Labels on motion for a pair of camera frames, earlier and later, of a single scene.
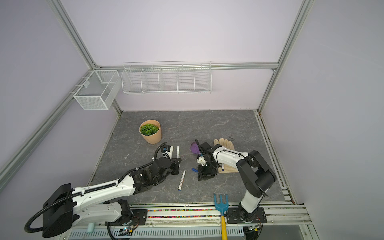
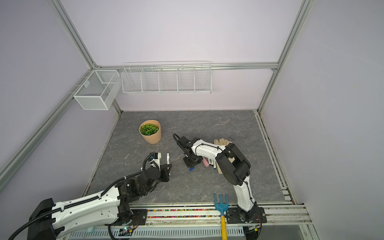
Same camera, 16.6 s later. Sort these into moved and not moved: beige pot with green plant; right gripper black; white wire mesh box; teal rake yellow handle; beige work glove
Moved: right gripper black
Not moved: teal rake yellow handle; beige pot with green plant; beige work glove; white wire mesh box
